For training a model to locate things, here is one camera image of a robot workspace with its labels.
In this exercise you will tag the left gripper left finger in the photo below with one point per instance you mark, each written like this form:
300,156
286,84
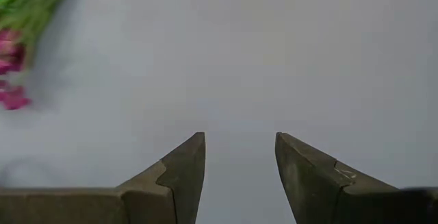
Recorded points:
154,203

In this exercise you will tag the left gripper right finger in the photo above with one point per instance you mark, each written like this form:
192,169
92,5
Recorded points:
325,200

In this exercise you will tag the pink artificial flower bunch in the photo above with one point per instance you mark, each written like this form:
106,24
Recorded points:
10,56

